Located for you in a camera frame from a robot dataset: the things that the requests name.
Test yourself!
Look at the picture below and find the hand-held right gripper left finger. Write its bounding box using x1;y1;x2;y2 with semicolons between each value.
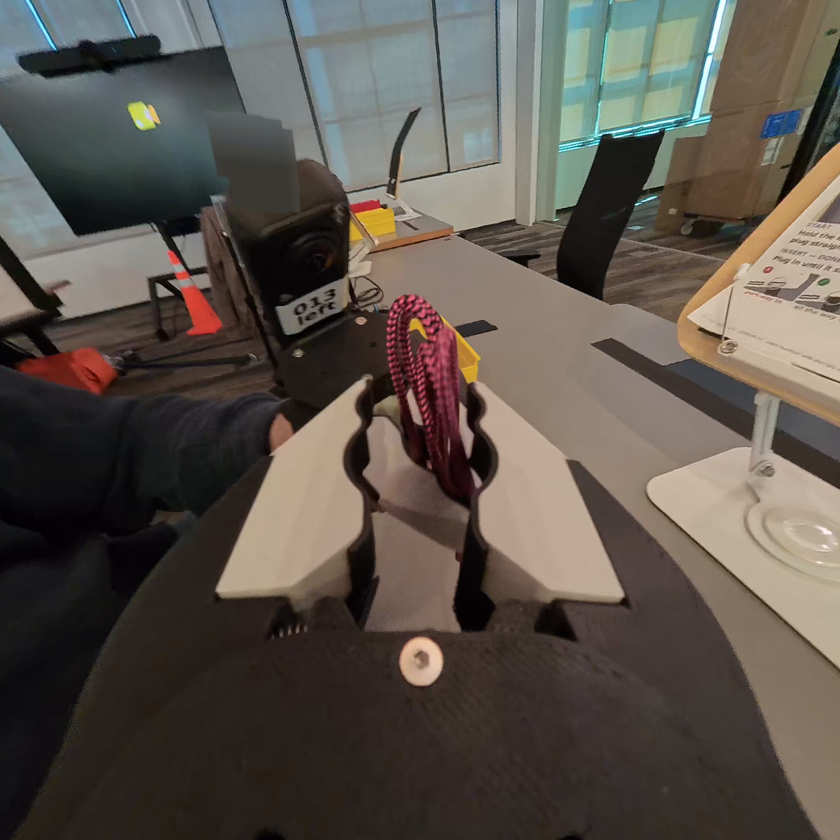
217;378;382;627

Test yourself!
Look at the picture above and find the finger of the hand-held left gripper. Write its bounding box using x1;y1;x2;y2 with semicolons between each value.
365;394;471;518

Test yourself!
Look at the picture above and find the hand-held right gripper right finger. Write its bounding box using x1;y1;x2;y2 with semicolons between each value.
453;381;627;631

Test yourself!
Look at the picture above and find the red braided usb cable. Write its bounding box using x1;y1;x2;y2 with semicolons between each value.
385;296;476;508

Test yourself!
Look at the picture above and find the person's left forearm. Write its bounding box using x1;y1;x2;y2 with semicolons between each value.
0;368;292;532

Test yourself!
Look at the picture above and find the yellow plastic bin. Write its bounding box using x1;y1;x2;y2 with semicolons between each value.
440;315;483;385
352;204;399;238

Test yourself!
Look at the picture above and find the wooden desk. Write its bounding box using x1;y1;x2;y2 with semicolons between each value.
348;197;455;253

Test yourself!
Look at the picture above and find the orange cone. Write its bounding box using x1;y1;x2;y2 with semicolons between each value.
164;250;225;340

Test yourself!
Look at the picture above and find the black video bar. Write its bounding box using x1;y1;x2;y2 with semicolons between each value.
19;36;162;77

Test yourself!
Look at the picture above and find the black office chair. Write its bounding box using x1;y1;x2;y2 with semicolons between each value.
556;129;666;300

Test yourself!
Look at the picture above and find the printed instruction sheet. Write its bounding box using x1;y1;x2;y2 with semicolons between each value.
689;178;840;384

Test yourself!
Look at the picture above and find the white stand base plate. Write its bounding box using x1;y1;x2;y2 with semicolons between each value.
647;447;840;670

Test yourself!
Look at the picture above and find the black wall screen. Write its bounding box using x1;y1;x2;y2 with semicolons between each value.
0;46;250;240

